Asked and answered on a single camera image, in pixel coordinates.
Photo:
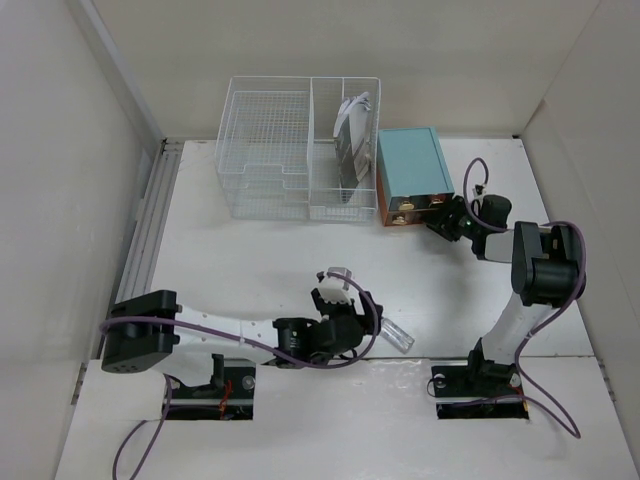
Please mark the clear bottle blue cap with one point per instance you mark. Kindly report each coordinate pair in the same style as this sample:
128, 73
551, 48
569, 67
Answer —
396, 336

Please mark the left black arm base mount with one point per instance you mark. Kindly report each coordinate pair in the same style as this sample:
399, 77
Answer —
212, 387

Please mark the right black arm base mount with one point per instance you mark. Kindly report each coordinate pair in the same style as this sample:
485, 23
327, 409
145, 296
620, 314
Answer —
477, 389

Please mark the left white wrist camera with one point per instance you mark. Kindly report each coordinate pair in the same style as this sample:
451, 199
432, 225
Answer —
332, 287

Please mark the aluminium rail frame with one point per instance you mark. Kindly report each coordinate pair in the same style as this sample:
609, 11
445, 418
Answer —
150, 215

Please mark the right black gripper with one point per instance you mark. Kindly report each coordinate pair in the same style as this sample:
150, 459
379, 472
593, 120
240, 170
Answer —
444, 224

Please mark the grey white manual booklet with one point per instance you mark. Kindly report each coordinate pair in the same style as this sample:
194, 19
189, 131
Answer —
350, 136

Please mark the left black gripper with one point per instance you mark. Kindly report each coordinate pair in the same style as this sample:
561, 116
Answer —
366, 320

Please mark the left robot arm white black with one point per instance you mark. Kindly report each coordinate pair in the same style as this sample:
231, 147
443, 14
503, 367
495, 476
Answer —
154, 332

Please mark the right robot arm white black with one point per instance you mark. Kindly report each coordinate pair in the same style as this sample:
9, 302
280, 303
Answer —
547, 273

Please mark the white wire desk organizer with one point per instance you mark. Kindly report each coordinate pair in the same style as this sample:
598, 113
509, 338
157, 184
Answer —
276, 155

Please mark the teal orange drawer box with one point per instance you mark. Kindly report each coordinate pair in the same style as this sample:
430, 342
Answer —
412, 175

